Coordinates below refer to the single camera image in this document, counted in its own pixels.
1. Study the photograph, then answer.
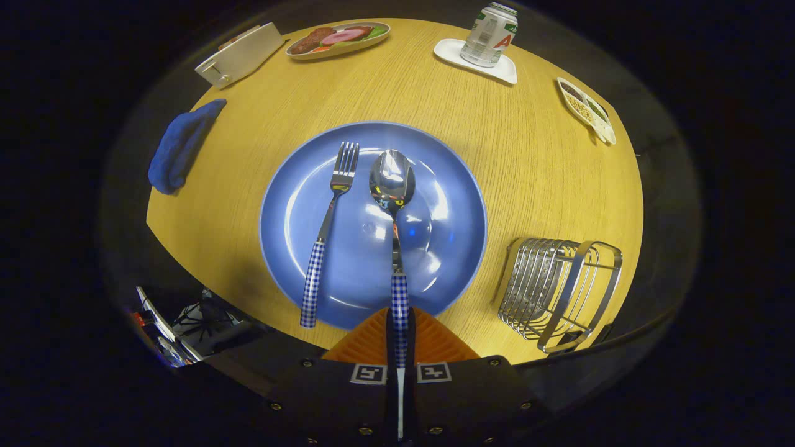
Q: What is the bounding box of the brown sausage patty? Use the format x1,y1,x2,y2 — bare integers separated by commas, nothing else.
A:
289,27,336,55

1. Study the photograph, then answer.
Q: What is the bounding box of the metal wire cutlery basket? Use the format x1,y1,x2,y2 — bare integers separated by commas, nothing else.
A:
495,237,624,354

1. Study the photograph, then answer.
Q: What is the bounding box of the oval food plate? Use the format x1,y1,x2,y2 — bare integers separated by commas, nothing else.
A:
285,21,391,60

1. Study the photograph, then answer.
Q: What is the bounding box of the blue folded cloth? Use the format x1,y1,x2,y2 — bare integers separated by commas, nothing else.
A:
148,98,228,195

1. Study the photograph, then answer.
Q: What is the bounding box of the pink ham slice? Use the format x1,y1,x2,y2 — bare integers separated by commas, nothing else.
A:
321,27,373,45

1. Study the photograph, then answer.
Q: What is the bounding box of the white toaster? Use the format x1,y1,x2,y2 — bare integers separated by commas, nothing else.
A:
194,22,286,89

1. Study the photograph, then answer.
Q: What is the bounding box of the white divided snack dish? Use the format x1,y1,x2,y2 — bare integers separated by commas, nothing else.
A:
556,76,617,146

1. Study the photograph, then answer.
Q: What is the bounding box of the black stand with cables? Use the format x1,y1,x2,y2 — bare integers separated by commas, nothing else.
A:
173,289,249,342

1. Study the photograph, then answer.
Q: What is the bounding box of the spoon with blue checkered handle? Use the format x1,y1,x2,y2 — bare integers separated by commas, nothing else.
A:
369,149,417,438

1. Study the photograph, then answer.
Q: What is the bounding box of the white coaster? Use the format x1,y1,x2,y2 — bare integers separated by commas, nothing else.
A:
434,38,518,86

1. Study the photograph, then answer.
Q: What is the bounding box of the fork with blue checkered handle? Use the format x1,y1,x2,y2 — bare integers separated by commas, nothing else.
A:
300,142,360,328

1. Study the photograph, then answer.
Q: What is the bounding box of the laptop with lit screen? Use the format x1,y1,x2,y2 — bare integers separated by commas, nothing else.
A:
127,286,202,368

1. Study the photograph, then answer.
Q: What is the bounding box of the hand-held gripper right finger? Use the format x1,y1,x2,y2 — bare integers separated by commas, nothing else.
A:
404,307,541,445

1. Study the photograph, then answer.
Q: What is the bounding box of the blue round plate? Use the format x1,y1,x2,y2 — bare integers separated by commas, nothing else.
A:
259,121,488,331

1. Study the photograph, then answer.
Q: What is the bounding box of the white bottle with green cap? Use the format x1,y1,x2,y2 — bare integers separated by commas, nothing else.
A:
460,2,519,68

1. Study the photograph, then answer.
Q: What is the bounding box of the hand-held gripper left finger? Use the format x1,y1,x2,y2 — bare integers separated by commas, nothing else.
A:
267,307,397,445

